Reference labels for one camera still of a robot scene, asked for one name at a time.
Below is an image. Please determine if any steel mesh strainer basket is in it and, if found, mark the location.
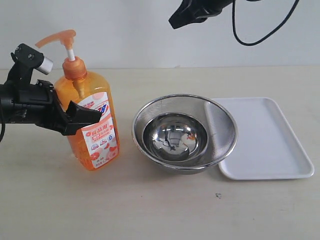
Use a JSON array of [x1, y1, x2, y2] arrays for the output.
[[131, 93, 239, 175]]

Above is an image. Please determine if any white rectangular plastic tray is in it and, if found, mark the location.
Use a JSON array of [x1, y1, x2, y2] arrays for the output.
[[214, 97, 315, 180]]

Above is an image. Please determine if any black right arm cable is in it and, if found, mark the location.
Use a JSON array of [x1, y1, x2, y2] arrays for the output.
[[231, 0, 300, 46]]

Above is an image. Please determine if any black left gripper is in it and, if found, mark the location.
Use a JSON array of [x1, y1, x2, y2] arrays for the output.
[[14, 79, 102, 136]]

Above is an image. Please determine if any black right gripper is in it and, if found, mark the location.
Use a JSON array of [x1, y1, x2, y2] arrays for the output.
[[168, 0, 233, 29]]

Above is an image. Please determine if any orange pump soap bottle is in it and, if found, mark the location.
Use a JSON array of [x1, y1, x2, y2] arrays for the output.
[[35, 29, 120, 171]]

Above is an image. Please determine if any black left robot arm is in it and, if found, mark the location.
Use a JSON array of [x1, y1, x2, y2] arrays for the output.
[[0, 80, 102, 139]]

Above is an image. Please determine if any small stainless steel bowl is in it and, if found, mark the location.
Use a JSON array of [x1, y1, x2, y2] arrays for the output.
[[142, 112, 209, 164]]

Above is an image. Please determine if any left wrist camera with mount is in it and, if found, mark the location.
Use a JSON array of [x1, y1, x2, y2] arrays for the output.
[[5, 43, 54, 88]]

